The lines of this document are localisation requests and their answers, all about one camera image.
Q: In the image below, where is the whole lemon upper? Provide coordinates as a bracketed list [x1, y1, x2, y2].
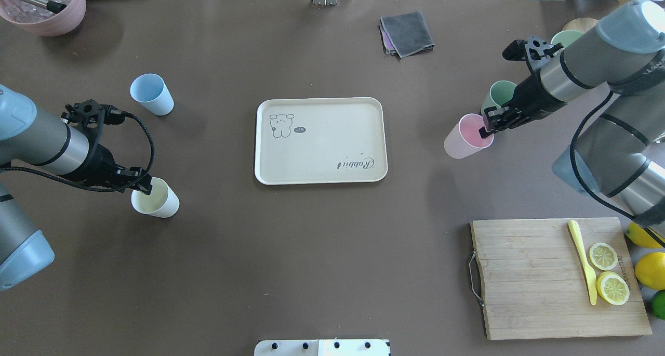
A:
[625, 222, 664, 249]

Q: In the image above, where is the pink plastic cup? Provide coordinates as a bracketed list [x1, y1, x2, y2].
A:
[444, 113, 494, 159]

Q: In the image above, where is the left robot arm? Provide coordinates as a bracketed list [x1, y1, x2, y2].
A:
[1, 86, 152, 291]

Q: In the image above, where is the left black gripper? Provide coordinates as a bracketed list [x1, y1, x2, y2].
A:
[74, 144, 152, 195]

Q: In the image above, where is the lower lemon slice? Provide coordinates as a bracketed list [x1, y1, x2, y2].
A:
[596, 271, 630, 306]

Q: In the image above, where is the green lime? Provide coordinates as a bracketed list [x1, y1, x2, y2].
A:
[650, 290, 665, 320]

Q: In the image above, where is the green plastic bowl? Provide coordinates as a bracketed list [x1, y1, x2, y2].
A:
[550, 30, 584, 48]

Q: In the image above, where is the cream white plastic cup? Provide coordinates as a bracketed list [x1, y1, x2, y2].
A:
[131, 177, 180, 218]

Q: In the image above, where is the lemon slice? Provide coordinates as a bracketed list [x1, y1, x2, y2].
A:
[596, 271, 630, 306]
[588, 242, 618, 271]

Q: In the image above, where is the grey folded cloth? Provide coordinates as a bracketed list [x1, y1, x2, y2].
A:
[379, 10, 435, 59]

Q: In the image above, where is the beige rabbit serving tray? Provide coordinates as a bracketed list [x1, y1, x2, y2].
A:
[254, 97, 389, 186]

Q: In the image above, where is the wooden cutting board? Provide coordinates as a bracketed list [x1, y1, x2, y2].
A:
[470, 218, 651, 341]

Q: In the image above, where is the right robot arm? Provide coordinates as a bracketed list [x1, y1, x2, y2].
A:
[479, 0, 663, 235]

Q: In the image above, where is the whole lemon lower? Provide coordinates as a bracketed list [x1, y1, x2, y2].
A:
[634, 252, 664, 291]

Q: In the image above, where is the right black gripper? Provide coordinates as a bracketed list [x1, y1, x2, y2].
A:
[479, 75, 566, 139]

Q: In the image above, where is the yellow plastic knife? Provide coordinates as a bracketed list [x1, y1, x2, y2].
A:
[568, 219, 598, 306]

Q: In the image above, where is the whole lemon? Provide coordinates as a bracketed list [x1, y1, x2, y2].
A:
[625, 222, 664, 249]
[634, 252, 664, 291]

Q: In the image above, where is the light blue plastic cup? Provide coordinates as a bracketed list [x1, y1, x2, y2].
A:
[130, 73, 175, 116]

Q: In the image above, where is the upper lemon slice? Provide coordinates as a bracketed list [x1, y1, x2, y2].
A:
[588, 242, 618, 271]

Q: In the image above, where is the green plastic cup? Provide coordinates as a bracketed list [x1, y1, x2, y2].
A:
[480, 81, 517, 117]

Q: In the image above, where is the pink bowl with ice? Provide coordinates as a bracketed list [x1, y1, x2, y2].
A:
[1, 0, 86, 36]

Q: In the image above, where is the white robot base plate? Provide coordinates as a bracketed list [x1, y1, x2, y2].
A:
[254, 338, 391, 355]

